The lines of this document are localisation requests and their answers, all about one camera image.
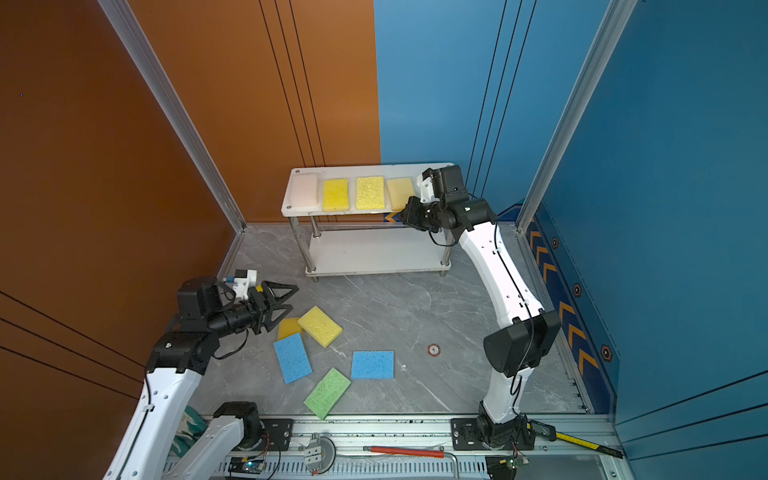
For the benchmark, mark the aluminium corner post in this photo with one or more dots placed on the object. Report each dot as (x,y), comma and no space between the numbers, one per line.
(126,25)
(608,34)

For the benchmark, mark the yellow cellulose sponge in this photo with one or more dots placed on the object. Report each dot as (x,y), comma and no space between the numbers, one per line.
(320,326)
(370,193)

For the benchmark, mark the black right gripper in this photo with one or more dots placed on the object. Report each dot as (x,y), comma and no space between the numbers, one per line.
(412,218)

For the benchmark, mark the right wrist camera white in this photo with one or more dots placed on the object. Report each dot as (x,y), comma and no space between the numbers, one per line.
(426,187)

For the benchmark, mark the aluminium front rail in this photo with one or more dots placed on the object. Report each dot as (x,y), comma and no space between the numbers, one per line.
(429,446)

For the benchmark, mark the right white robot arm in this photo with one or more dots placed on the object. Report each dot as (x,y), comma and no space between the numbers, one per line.
(526,330)

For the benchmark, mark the circuit board right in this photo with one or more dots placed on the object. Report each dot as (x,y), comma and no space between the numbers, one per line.
(515,461)

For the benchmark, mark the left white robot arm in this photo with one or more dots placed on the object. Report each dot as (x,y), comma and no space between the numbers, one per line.
(208,311)

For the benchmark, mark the round grey socket plate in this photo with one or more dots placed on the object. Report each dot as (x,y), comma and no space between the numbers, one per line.
(319,454)

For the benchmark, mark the white two-tier metal shelf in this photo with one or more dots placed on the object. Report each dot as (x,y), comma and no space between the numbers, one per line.
(358,242)

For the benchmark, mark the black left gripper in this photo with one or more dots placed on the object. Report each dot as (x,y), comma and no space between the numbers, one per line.
(261,309)

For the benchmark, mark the aluminium left corner post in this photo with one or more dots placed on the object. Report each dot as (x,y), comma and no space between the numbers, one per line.
(126,25)

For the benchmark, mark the yellow black tape measure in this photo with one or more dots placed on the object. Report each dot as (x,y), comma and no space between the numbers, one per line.
(550,433)

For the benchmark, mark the green cellulose sponge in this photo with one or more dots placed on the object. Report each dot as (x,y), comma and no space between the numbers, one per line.
(327,393)

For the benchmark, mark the red handled tool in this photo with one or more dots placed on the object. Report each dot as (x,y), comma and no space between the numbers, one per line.
(438,454)

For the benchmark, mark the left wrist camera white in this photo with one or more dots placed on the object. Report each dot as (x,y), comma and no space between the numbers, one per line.
(241,281)

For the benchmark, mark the blue cellulose sponge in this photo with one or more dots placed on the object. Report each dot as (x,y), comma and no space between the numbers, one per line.
(292,358)
(373,365)

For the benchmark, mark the green circuit board left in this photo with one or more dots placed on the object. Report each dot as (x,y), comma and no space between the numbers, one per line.
(246,465)

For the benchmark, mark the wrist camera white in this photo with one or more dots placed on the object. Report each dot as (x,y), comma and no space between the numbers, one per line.
(241,281)
(426,187)

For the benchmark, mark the yellow foam sponge front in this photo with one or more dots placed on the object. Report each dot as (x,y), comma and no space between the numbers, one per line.
(335,195)

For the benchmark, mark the white foam sponge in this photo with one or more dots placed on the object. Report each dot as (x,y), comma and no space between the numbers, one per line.
(304,191)

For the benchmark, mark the aluminium right corner post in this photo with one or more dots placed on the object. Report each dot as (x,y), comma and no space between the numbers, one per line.
(608,34)

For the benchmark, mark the orange-yellow thick sponge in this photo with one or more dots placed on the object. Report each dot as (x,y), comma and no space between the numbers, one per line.
(400,190)

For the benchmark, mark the small orange-yellow sponge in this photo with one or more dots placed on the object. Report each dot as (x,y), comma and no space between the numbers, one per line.
(288,327)

